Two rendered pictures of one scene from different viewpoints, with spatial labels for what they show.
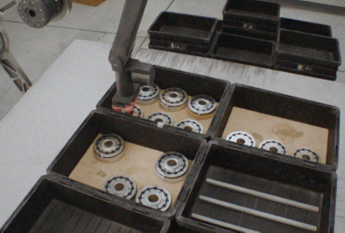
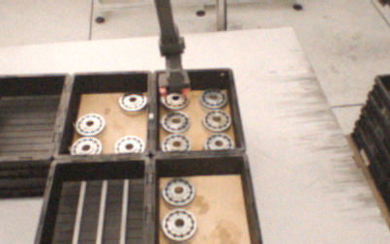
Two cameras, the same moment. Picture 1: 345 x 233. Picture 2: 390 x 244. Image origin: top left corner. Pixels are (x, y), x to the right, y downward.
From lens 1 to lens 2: 1.05 m
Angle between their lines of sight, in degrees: 45
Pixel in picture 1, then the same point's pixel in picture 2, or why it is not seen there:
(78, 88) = (224, 62)
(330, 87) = not seen: outside the picture
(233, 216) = (93, 214)
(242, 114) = (231, 186)
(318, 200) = not seen: outside the picture
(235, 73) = (340, 174)
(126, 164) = (124, 122)
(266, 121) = (232, 211)
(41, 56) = (327, 31)
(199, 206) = (96, 185)
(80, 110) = not seen: hidden behind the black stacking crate
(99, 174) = (105, 110)
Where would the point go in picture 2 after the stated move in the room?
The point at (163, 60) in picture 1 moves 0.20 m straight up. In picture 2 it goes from (309, 104) to (320, 68)
